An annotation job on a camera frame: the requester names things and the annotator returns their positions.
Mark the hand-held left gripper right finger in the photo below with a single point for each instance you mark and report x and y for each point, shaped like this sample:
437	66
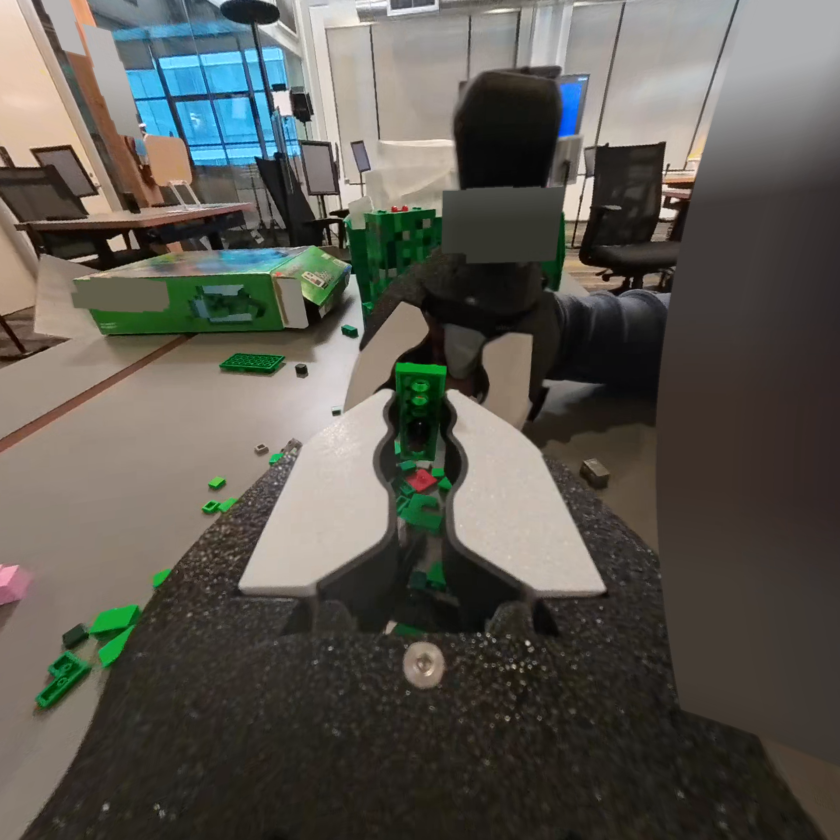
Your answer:
525	518

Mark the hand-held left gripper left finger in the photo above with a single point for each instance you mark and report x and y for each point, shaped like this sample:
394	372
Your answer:
315	518

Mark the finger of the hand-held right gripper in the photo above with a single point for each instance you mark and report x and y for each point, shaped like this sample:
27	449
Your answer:
512	374
384	341

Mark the green brick frame model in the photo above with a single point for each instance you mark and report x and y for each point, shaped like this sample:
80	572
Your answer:
420	407

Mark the green studded plate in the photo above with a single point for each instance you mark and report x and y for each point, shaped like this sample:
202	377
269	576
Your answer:
253	363

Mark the green bricks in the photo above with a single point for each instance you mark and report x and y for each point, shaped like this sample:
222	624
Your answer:
115	620

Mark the dark wooden desk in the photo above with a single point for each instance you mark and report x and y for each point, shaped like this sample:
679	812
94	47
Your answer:
131	216

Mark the adjoining grey desk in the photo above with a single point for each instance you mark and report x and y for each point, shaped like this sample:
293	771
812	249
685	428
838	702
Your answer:
52	387

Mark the blue-lit monitor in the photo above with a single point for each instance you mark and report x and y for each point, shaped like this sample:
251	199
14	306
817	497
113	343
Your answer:
572	105

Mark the grey brick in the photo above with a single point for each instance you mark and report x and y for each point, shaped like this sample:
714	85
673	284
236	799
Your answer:
595	472

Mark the large green pixel-pattern model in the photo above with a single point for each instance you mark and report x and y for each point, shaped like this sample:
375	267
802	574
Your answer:
394	249

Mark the white covered box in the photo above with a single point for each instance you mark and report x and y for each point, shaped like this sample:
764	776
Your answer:
407	170

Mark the red flat tile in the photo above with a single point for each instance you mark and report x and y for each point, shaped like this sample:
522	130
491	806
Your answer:
422	480

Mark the black mesh office chair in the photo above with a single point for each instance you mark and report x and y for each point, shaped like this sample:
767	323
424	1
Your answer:
630	216

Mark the black-framed panel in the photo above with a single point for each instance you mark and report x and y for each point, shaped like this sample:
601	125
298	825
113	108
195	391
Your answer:
359	161
318	167
62	169

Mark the black fabric reflector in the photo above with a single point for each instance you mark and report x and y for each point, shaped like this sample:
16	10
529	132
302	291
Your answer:
282	197

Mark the green toy set box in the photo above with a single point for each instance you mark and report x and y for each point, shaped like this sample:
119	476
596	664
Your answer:
197	295

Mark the black studio light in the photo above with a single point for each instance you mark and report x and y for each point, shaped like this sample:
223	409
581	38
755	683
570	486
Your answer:
300	103

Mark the beige tilted board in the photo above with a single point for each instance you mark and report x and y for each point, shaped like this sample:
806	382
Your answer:
167	161

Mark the black floor lamp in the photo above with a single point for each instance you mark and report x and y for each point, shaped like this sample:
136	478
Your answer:
249	10

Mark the blue glass window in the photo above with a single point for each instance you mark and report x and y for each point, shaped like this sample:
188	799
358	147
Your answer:
197	98

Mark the pink brick pig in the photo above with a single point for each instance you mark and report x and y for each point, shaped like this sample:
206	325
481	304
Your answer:
13	584

